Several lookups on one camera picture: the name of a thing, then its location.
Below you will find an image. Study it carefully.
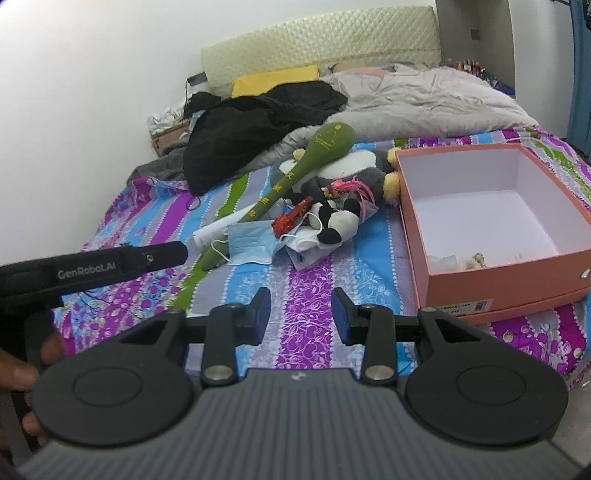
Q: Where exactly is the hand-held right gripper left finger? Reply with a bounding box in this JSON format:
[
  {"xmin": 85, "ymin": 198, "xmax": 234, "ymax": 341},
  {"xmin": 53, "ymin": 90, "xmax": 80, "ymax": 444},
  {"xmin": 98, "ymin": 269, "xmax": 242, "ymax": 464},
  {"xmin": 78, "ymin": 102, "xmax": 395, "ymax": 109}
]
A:
[{"xmin": 108, "ymin": 287, "xmax": 271, "ymax": 387}]

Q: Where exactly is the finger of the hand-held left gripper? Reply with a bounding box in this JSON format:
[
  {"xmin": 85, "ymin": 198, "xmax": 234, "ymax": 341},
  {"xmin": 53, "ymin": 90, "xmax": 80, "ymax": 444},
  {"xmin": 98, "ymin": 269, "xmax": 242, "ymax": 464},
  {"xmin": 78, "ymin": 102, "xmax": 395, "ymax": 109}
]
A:
[{"xmin": 131, "ymin": 240, "xmax": 189, "ymax": 276}]

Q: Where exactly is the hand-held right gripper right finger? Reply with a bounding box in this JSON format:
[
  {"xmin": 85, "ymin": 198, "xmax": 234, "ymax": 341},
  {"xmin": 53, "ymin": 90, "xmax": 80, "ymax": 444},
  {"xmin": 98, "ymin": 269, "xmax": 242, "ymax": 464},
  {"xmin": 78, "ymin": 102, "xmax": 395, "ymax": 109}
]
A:
[{"xmin": 332, "ymin": 287, "xmax": 485, "ymax": 384}]

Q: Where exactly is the blue white plastic packet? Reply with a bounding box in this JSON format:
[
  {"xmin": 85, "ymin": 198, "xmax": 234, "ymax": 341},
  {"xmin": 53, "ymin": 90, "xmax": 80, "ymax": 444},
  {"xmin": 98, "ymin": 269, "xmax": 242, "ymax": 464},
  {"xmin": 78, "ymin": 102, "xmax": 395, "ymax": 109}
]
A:
[{"xmin": 285, "ymin": 247, "xmax": 324, "ymax": 271}]

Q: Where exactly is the red snack wrapper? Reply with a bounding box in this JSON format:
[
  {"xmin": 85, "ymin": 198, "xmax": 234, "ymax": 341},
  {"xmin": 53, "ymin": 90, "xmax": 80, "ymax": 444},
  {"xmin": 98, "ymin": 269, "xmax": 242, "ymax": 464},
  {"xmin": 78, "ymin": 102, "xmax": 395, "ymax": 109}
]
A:
[{"xmin": 271, "ymin": 196, "xmax": 315, "ymax": 241}]

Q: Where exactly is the pink cardboard box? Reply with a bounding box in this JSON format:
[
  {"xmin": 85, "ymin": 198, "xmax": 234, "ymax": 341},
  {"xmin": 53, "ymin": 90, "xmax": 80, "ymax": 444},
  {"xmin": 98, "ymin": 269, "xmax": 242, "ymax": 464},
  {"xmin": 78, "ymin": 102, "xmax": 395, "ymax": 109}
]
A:
[{"xmin": 394, "ymin": 143, "xmax": 591, "ymax": 326}]

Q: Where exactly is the person's left hand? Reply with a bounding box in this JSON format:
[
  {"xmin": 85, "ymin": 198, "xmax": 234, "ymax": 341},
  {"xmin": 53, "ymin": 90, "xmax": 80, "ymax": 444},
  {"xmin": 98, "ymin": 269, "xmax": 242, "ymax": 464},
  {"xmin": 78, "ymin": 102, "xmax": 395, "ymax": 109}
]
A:
[{"xmin": 0, "ymin": 331, "xmax": 65, "ymax": 439}]

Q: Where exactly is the floral striped bedsheet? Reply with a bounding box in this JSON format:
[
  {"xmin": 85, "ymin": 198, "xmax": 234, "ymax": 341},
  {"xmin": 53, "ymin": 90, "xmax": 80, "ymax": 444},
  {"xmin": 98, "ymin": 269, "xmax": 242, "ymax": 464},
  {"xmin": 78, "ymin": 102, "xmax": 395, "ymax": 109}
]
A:
[{"xmin": 53, "ymin": 127, "xmax": 591, "ymax": 388}]

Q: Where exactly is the blue face mask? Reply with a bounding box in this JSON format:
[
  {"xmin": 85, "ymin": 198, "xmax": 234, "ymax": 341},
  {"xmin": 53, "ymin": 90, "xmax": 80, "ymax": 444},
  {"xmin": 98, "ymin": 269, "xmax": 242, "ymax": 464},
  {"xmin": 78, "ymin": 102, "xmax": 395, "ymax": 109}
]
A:
[{"xmin": 211, "ymin": 220, "xmax": 274, "ymax": 267}]

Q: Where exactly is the white face mask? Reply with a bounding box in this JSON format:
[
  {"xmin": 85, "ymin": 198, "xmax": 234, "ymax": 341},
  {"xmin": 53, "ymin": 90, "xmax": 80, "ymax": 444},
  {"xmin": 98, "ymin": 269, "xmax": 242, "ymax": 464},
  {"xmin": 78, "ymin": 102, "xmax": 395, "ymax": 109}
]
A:
[{"xmin": 277, "ymin": 226, "xmax": 325, "ymax": 252}]

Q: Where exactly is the grey cloth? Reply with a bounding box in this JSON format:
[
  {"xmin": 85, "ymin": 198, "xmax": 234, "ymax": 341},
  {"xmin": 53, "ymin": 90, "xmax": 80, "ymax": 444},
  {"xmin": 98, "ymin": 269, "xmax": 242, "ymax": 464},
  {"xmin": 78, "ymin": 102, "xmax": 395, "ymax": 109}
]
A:
[{"xmin": 127, "ymin": 148, "xmax": 191, "ymax": 184}]

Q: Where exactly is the black white panda plush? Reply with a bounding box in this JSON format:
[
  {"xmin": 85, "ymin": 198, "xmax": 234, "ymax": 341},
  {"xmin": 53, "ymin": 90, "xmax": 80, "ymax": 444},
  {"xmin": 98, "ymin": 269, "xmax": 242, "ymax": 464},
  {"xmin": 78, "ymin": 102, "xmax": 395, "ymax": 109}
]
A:
[{"xmin": 307, "ymin": 198, "xmax": 361, "ymax": 244}]

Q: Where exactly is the brown cardboard box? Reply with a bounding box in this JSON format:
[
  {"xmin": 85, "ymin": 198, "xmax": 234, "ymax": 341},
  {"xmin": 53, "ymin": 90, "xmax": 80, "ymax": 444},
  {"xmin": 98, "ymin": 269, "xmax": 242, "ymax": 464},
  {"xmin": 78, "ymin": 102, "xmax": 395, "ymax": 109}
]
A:
[{"xmin": 151, "ymin": 121, "xmax": 192, "ymax": 158}]

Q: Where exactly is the pink tassel toy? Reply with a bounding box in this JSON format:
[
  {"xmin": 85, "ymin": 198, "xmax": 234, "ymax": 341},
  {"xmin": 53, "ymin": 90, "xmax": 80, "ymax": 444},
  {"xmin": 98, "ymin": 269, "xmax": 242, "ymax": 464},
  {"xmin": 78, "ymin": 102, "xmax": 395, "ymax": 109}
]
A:
[{"xmin": 323, "ymin": 178, "xmax": 379, "ymax": 217}]

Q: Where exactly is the white cloth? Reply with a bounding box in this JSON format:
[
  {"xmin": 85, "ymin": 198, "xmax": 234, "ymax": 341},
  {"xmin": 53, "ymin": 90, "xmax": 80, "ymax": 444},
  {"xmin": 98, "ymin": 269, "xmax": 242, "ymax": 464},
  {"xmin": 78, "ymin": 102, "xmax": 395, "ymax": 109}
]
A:
[{"xmin": 148, "ymin": 106, "xmax": 186, "ymax": 132}]

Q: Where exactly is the grey white penguin plush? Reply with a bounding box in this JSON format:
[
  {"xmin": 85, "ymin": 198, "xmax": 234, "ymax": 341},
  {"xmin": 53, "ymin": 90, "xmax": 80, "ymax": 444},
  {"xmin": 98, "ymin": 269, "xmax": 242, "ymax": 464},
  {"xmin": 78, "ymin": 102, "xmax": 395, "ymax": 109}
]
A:
[{"xmin": 270, "ymin": 147, "xmax": 402, "ymax": 210}]

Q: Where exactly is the black clothing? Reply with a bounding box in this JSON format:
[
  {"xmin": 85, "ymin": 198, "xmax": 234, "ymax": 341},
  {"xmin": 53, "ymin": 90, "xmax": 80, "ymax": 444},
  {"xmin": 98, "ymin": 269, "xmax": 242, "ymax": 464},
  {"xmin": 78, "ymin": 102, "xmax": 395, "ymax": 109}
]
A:
[{"xmin": 182, "ymin": 82, "xmax": 348, "ymax": 197}]

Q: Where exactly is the green plush stick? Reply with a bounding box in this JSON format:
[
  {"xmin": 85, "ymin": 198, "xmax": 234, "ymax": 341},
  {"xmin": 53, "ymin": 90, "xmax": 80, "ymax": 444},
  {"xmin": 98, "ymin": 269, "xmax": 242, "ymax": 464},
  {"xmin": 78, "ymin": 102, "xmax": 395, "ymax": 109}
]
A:
[{"xmin": 199, "ymin": 121, "xmax": 357, "ymax": 271}]

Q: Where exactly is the yellow pillow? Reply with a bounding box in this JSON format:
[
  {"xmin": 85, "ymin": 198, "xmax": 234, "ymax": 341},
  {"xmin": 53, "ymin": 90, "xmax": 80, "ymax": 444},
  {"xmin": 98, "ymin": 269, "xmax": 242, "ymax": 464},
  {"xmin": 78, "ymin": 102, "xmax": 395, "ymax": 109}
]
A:
[{"xmin": 231, "ymin": 65, "xmax": 320, "ymax": 99}]

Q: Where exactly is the grey duvet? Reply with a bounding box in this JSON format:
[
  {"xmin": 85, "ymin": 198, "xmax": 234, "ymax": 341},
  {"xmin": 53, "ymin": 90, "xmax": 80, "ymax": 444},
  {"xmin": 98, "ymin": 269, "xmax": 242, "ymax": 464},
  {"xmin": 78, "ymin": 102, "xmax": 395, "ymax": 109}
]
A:
[{"xmin": 240, "ymin": 64, "xmax": 539, "ymax": 172}]

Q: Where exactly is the pink pillow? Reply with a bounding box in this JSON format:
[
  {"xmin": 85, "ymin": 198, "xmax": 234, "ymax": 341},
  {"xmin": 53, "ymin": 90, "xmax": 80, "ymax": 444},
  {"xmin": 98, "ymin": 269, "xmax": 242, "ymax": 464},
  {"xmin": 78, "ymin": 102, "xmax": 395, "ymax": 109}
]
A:
[{"xmin": 332, "ymin": 64, "xmax": 399, "ymax": 77}]

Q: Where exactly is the cream padded headboard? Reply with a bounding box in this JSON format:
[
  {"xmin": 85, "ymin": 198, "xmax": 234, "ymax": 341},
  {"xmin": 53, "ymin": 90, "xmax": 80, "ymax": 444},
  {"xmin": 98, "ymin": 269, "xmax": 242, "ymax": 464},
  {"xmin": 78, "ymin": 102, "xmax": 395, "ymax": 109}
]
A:
[{"xmin": 201, "ymin": 6, "xmax": 441, "ymax": 100}]

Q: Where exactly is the row of small bottles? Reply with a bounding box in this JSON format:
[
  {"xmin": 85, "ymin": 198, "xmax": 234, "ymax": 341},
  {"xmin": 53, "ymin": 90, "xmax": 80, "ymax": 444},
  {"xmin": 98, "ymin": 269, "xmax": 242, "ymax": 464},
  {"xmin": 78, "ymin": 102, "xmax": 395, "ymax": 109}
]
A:
[{"xmin": 455, "ymin": 58, "xmax": 515, "ymax": 95}]

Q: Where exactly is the blue curtain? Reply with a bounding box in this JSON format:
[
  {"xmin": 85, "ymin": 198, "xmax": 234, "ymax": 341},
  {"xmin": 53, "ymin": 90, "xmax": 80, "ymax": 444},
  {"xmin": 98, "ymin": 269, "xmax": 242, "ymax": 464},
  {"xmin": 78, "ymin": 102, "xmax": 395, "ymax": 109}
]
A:
[{"xmin": 566, "ymin": 0, "xmax": 591, "ymax": 156}]

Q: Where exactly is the small white keychain toy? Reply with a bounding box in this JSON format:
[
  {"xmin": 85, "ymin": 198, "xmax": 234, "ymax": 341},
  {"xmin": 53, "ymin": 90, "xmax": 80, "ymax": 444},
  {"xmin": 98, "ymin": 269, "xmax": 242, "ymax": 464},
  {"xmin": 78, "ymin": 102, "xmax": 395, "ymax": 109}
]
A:
[{"xmin": 427, "ymin": 251, "xmax": 486, "ymax": 271}]

